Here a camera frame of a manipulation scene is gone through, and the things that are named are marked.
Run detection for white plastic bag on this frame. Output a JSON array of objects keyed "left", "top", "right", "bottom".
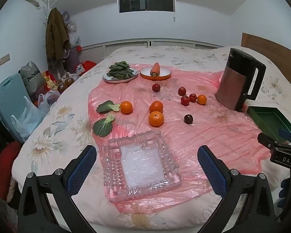
[
  {"left": 36, "top": 90, "right": 61, "bottom": 113},
  {"left": 11, "top": 96, "right": 46, "bottom": 139}
]

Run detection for carrot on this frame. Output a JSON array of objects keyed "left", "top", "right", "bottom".
[{"left": 150, "top": 62, "right": 161, "bottom": 77}]

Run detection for bok choy leaf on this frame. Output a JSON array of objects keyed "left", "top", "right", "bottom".
[
  {"left": 93, "top": 113, "right": 115, "bottom": 137},
  {"left": 96, "top": 100, "right": 122, "bottom": 114}
]

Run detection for pink plastic sheet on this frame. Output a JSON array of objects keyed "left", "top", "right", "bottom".
[{"left": 87, "top": 63, "right": 274, "bottom": 214}]

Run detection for person's right hand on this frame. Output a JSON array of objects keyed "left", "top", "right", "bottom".
[{"left": 278, "top": 178, "right": 291, "bottom": 201}]

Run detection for grey sack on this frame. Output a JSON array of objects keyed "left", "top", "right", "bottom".
[{"left": 19, "top": 62, "right": 46, "bottom": 97}]

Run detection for white coat rack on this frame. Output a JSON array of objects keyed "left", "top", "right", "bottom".
[{"left": 40, "top": 0, "right": 57, "bottom": 61}]

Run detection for red cloth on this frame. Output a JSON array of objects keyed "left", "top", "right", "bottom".
[{"left": 0, "top": 141, "right": 21, "bottom": 202}]

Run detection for white plate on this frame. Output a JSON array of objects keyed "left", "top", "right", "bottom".
[{"left": 102, "top": 68, "right": 139, "bottom": 84}]

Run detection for pile of green leaves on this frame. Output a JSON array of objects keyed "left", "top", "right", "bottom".
[{"left": 107, "top": 61, "right": 135, "bottom": 80}]

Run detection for olive coat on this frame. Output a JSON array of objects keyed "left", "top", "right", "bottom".
[{"left": 45, "top": 8, "right": 71, "bottom": 61}]

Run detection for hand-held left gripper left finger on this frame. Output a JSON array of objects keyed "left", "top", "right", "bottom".
[{"left": 17, "top": 145, "right": 97, "bottom": 233}]

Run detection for purple bin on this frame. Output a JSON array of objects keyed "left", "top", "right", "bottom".
[{"left": 63, "top": 46, "right": 80, "bottom": 74}]

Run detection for orange rimmed plate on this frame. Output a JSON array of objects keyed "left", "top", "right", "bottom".
[{"left": 139, "top": 66, "right": 172, "bottom": 80}]

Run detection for plastic wrapped fan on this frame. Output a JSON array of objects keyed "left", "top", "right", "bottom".
[{"left": 62, "top": 11, "right": 78, "bottom": 33}]

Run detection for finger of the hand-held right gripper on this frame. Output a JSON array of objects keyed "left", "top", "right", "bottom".
[
  {"left": 257, "top": 132, "right": 279, "bottom": 153},
  {"left": 278, "top": 128, "right": 291, "bottom": 144}
]

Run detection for beige wall switch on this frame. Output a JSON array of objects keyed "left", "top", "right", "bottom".
[{"left": 0, "top": 53, "right": 10, "bottom": 69}]

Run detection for light blue suitcase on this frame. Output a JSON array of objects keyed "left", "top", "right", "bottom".
[{"left": 0, "top": 73, "right": 37, "bottom": 143}]

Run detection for white slatted panel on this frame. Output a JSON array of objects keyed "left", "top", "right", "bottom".
[{"left": 79, "top": 37, "right": 223, "bottom": 63}]

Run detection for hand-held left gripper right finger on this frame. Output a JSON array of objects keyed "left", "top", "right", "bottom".
[{"left": 197, "top": 145, "right": 282, "bottom": 233}]

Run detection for clear glass tray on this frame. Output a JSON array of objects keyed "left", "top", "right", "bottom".
[{"left": 100, "top": 130, "right": 185, "bottom": 202}]

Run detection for steel and black kettle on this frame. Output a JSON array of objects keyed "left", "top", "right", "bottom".
[{"left": 215, "top": 48, "right": 267, "bottom": 112}]

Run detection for green tray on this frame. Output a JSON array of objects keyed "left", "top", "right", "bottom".
[{"left": 247, "top": 105, "right": 291, "bottom": 143}]

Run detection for floral bedspread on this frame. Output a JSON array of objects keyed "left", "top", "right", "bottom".
[{"left": 12, "top": 45, "right": 291, "bottom": 233}]

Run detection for red and yellow boxes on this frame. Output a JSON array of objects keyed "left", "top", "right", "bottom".
[{"left": 42, "top": 70, "right": 60, "bottom": 94}]

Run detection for red printed bag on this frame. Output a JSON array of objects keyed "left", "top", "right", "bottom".
[{"left": 75, "top": 61, "right": 97, "bottom": 77}]

